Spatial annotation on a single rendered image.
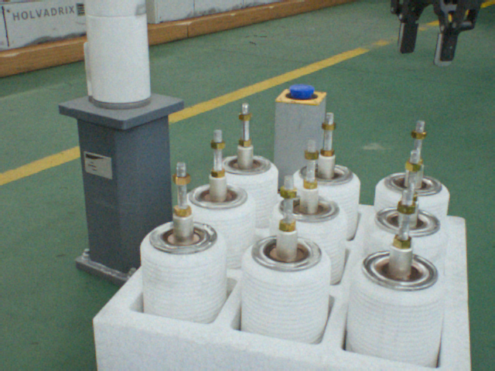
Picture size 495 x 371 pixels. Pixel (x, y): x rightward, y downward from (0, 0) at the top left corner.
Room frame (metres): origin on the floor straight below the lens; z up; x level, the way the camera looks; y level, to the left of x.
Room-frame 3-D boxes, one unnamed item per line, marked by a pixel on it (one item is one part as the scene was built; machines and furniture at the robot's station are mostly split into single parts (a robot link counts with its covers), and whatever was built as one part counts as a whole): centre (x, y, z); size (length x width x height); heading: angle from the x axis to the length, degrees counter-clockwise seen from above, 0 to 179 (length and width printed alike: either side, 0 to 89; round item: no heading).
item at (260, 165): (0.86, 0.01, 0.25); 0.08 x 0.08 x 0.01
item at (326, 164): (0.83, -0.10, 0.26); 0.02 x 0.02 x 0.03
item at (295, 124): (1.01, -0.08, 0.16); 0.07 x 0.07 x 0.31; 74
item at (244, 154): (0.86, 0.01, 0.26); 0.02 x 0.02 x 0.03
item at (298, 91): (1.01, -0.08, 0.32); 0.04 x 0.04 x 0.02
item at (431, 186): (0.80, -0.22, 0.25); 0.08 x 0.08 x 0.01
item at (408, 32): (0.83, -0.20, 0.44); 0.02 x 0.01 x 0.04; 116
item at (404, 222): (0.57, -0.15, 0.30); 0.01 x 0.01 x 0.08; 40
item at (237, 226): (0.75, 0.04, 0.16); 0.10 x 0.10 x 0.18
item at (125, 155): (1.01, 0.21, 0.15); 0.15 x 0.15 x 0.30; 56
